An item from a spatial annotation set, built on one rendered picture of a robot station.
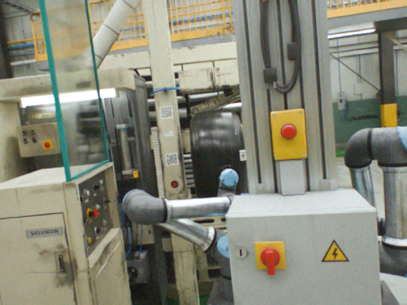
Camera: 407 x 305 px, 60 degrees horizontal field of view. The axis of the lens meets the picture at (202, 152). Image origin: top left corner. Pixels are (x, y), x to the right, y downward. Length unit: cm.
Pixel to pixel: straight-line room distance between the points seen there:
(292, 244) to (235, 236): 13
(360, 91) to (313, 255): 1087
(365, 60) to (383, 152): 1050
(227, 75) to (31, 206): 148
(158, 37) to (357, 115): 984
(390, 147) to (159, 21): 147
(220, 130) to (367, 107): 987
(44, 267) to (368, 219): 123
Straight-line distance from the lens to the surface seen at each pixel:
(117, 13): 259
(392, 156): 136
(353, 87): 1168
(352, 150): 139
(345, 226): 87
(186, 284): 243
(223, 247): 147
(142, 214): 134
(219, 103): 255
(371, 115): 1173
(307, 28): 104
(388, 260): 147
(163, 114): 217
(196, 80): 243
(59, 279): 162
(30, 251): 162
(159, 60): 220
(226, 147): 197
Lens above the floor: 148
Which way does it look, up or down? 6 degrees down
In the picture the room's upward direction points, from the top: 6 degrees counter-clockwise
